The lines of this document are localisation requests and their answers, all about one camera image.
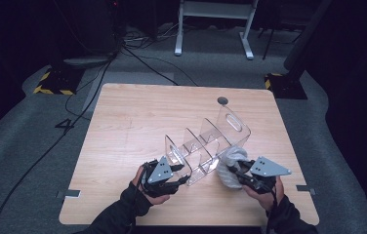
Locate white metal desk frame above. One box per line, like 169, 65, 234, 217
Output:
174, 0, 260, 61

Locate black tripod legs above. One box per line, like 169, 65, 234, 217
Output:
262, 27, 303, 61

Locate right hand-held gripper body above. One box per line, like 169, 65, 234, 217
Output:
241, 156, 293, 195

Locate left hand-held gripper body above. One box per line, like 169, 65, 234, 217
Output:
142, 155, 180, 198

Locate black pole stand striped base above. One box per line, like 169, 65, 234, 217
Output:
264, 0, 334, 100

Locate hand-held gripper cable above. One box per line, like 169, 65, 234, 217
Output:
265, 184, 278, 234
129, 164, 148, 234

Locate clear acrylic divided organizer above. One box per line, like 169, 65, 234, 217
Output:
164, 104, 252, 187

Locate thin black looped floor cable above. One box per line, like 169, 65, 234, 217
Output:
64, 64, 107, 122

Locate black stand with striped base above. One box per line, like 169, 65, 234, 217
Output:
32, 66, 85, 97

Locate grey striped towel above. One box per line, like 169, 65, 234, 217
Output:
216, 145, 249, 190

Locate long black floor cable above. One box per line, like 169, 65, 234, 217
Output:
0, 61, 112, 234

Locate left hand-held gripper cable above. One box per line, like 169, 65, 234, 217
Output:
129, 164, 148, 234

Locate person's left hand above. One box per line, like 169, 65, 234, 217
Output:
132, 166, 171, 207

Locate person's right hand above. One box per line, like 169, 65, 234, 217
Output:
243, 176, 285, 213

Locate right hand-held gripper cable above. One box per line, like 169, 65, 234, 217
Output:
265, 184, 278, 234

